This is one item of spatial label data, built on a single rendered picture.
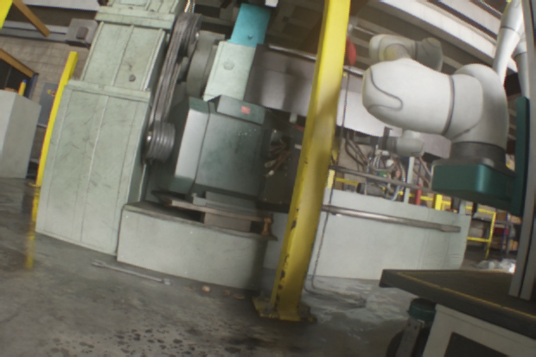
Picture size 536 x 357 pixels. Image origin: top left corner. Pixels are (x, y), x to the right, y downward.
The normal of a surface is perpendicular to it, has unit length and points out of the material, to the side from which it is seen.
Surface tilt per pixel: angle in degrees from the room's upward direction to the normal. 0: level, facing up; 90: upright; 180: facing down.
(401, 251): 90
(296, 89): 90
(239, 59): 90
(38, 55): 90
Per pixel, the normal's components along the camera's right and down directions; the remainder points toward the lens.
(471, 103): -0.26, -0.12
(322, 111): 0.19, -0.05
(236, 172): 0.51, 0.02
